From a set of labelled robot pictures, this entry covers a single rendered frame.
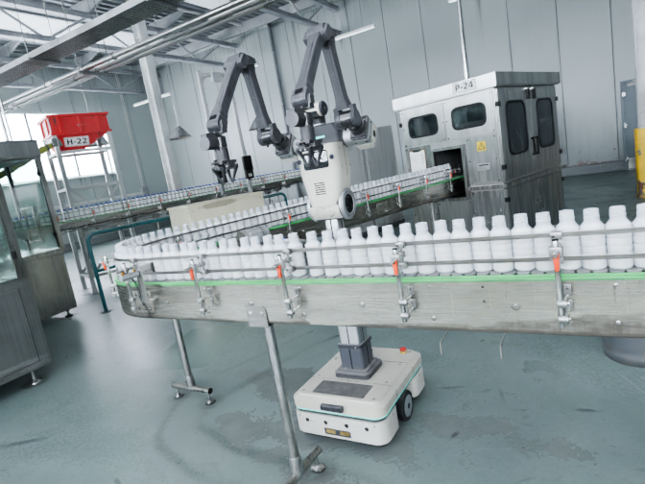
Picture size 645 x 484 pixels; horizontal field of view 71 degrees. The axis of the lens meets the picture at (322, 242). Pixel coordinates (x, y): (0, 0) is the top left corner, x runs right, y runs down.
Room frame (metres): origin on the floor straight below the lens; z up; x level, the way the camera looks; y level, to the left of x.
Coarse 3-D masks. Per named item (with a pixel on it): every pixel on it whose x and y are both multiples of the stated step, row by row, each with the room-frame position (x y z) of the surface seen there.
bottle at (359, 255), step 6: (354, 228) 1.59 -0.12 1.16; (360, 228) 1.56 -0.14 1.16; (354, 234) 1.56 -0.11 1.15; (360, 234) 1.56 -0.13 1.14; (354, 240) 1.55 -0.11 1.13; (360, 240) 1.55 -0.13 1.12; (354, 252) 1.55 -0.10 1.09; (360, 252) 1.54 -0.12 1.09; (366, 252) 1.55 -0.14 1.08; (354, 258) 1.55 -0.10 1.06; (360, 258) 1.54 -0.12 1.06; (366, 258) 1.55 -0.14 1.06; (354, 270) 1.56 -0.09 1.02; (360, 270) 1.54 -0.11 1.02; (366, 270) 1.54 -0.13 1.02
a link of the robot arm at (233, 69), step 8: (240, 56) 2.22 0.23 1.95; (224, 64) 2.26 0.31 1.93; (232, 64) 2.20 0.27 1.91; (240, 64) 2.21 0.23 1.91; (232, 72) 2.18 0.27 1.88; (240, 72) 2.23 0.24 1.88; (224, 80) 2.17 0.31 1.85; (232, 80) 2.17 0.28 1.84; (224, 88) 2.13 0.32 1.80; (232, 88) 2.16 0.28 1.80; (224, 96) 2.10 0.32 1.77; (232, 96) 2.15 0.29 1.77; (216, 104) 2.09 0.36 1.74; (224, 104) 2.09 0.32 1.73; (216, 112) 2.05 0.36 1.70; (224, 112) 2.07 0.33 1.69; (208, 120) 2.05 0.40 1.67; (216, 120) 2.02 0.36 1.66; (208, 128) 2.04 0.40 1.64; (216, 128) 2.02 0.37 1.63
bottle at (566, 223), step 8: (560, 216) 1.24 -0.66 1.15; (568, 216) 1.22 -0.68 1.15; (560, 224) 1.24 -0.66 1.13; (568, 224) 1.22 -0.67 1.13; (576, 224) 1.22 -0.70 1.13; (560, 240) 1.23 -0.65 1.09; (568, 240) 1.21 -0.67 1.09; (576, 240) 1.21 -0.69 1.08; (568, 248) 1.21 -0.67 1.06; (576, 248) 1.21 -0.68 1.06; (568, 264) 1.21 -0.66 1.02; (576, 264) 1.21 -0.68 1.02
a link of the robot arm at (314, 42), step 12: (324, 24) 2.00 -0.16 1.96; (312, 36) 1.98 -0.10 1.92; (324, 36) 1.98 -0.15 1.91; (312, 48) 1.94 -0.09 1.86; (312, 60) 1.90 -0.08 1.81; (300, 72) 1.88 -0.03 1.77; (312, 72) 1.88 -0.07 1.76; (300, 84) 1.83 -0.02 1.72; (312, 84) 1.86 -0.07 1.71; (300, 96) 1.79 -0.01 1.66
